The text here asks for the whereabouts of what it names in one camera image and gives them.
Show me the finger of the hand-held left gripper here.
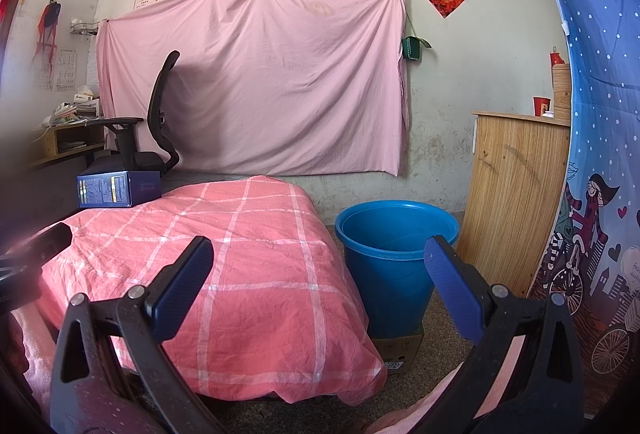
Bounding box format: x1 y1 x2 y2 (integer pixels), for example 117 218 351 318
7 223 72 262

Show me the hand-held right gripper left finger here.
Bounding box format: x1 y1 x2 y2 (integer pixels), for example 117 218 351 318
50 235 226 434

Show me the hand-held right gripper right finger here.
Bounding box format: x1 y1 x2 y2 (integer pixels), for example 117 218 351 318
420 235 585 434

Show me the blue plastic bucket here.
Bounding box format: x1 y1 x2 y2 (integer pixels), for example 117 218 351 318
335 200 460 339

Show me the pink fleece cloth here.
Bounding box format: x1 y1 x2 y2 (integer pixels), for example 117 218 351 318
10 301 506 434

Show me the dark blue cardboard box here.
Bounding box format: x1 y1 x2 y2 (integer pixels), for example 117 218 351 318
76 170 162 209

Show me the pink checked blanket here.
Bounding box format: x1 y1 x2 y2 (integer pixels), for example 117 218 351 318
37 175 388 407

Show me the wooden desk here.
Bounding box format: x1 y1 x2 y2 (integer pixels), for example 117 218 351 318
27 117 108 167

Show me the wooden cabinet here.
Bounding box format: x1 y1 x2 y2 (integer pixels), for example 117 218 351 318
456 110 572 300

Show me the stack of books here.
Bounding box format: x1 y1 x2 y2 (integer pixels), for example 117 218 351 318
42 84 103 127

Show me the black office chair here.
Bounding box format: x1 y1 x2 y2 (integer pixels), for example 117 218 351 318
87 50 182 180

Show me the red hanging ornament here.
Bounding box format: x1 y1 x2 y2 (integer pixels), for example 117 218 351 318
31 0 63 65

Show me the blue printed curtain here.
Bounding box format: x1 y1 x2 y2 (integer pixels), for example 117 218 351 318
515 0 640 417

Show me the green hanging bag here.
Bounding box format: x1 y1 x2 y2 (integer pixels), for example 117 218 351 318
401 34 432 61

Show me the wall calendar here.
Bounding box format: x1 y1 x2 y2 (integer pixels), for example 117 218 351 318
34 48 77 92

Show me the wire wall shelf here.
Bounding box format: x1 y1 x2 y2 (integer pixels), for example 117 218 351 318
70 17 101 36

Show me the pink wall cloth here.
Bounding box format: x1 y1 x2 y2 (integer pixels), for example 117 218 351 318
95 0 412 177

